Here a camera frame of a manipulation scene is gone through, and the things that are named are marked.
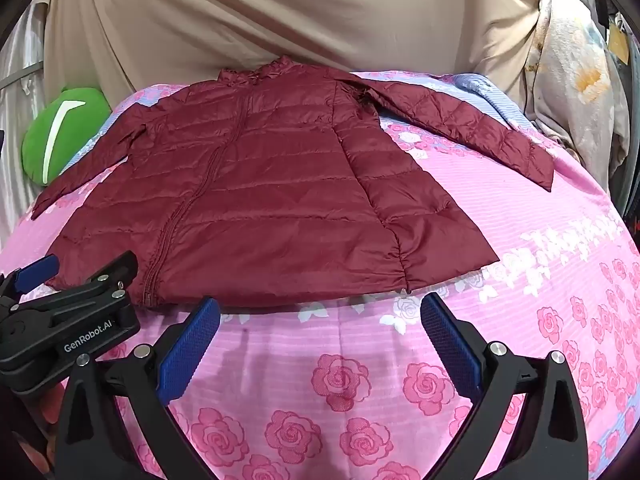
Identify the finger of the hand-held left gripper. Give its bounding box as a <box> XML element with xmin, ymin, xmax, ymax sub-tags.
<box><xmin>0</xmin><ymin>254</ymin><xmax>61</xmax><ymax>312</ymax></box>
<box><xmin>16</xmin><ymin>251</ymin><xmax>139</xmax><ymax>329</ymax></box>

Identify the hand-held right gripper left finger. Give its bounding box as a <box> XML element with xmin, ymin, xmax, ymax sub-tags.
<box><xmin>57</xmin><ymin>297</ymin><xmax>223</xmax><ymax>480</ymax></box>

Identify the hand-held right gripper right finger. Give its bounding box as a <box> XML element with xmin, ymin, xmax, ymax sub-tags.
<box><xmin>420</xmin><ymin>292</ymin><xmax>591</xmax><ymax>480</ymax></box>

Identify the maroon puffer jacket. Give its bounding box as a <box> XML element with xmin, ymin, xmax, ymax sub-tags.
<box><xmin>31</xmin><ymin>57</ymin><xmax>555</xmax><ymax>309</ymax></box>

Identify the pink floral blanket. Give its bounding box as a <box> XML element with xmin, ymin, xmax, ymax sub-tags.
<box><xmin>0</xmin><ymin>71</ymin><xmax>640</xmax><ymax>480</ymax></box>

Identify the green plush pillow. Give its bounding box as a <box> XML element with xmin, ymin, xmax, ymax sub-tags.
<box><xmin>21</xmin><ymin>87</ymin><xmax>112</xmax><ymax>186</ymax></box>

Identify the white satin curtain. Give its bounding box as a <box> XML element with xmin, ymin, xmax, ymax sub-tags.
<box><xmin>0</xmin><ymin>0</ymin><xmax>48</xmax><ymax>251</ymax></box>

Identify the grey metal bar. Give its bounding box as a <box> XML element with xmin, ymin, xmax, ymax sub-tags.
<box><xmin>0</xmin><ymin>60</ymin><xmax>46</xmax><ymax>92</ymax></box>

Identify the white floral cloth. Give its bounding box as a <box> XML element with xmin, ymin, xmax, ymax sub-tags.
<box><xmin>522</xmin><ymin>0</ymin><xmax>631</xmax><ymax>181</ymax></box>

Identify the beige draped cloth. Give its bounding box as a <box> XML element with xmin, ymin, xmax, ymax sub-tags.
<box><xmin>44</xmin><ymin>0</ymin><xmax>546</xmax><ymax>111</ymax></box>

